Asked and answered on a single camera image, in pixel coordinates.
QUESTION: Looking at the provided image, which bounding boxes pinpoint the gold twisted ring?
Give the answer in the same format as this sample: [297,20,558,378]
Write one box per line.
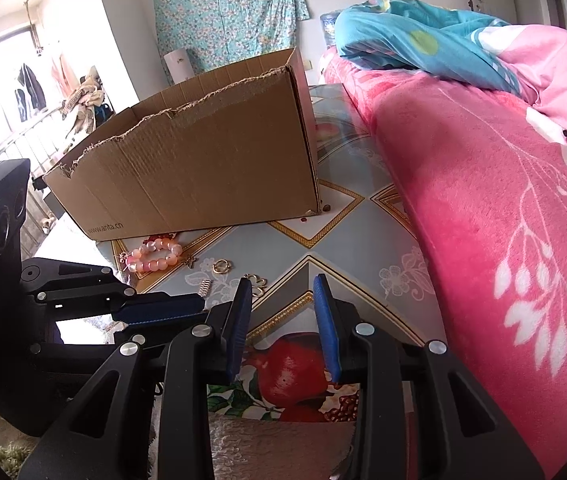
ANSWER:
[243,273,269,298]

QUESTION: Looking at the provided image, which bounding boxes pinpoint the pink rolled mat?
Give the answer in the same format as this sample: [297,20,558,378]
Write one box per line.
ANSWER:
[163,49,196,84]

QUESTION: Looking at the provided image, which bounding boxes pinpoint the pink floral blanket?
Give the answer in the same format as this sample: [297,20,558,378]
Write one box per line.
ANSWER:
[323,25,567,479]

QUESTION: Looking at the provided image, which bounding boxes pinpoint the pink bead bracelet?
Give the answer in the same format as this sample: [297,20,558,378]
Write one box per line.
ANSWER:
[124,237,185,276]

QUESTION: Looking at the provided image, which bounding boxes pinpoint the brown cardboard box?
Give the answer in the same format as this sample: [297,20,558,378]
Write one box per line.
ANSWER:
[44,49,320,242]

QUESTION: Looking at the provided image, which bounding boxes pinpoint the hanging clothes on rack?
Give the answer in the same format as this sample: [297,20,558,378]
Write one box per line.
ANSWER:
[14,55,114,133]

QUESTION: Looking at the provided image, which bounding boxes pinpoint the blue patterned quilt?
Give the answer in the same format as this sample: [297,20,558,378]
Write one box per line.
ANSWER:
[334,0,536,103]

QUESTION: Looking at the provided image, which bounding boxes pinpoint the gold hoop earring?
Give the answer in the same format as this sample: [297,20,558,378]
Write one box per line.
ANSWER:
[212,258,233,275]

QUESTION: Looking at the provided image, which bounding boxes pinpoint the floral teal wall cloth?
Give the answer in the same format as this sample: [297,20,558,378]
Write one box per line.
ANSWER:
[152,0,309,74]

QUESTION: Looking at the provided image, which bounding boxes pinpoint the fruit pattern tablecloth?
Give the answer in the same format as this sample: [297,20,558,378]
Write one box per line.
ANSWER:
[110,83,447,424]

